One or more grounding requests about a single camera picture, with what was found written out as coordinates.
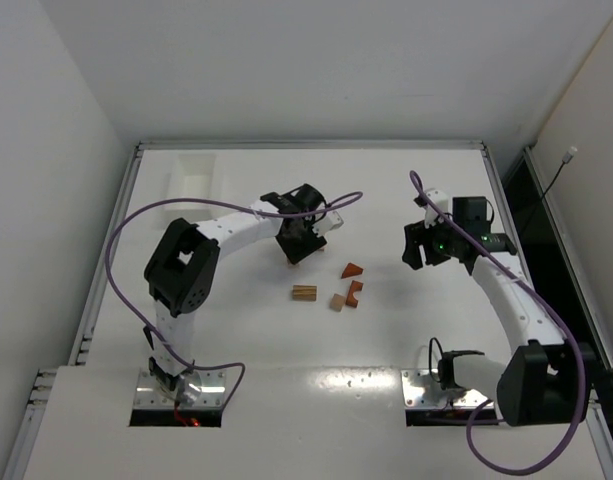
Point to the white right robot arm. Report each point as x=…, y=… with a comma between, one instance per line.
x=546, y=381

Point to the red-brown wooden arch block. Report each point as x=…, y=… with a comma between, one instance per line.
x=354, y=288

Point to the aluminium table edge rail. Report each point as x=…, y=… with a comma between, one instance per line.
x=516, y=200

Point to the white plastic tray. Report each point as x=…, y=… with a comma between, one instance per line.
x=193, y=175

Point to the red-brown wooden triangle block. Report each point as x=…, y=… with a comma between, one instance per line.
x=351, y=270

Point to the light wooden letter cube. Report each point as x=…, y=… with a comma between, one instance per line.
x=337, y=302

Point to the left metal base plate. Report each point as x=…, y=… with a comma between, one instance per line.
x=197, y=391

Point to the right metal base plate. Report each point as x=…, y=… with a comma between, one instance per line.
x=422, y=393

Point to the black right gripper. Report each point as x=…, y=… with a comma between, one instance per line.
x=416, y=245

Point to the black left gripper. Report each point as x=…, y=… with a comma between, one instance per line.
x=296, y=240

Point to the striped brown wooden block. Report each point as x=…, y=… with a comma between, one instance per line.
x=304, y=293

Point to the metal base plate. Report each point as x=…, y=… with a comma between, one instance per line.
x=197, y=391
x=422, y=393

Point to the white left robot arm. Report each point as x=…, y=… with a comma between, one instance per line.
x=181, y=271

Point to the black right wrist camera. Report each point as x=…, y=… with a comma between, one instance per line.
x=471, y=214

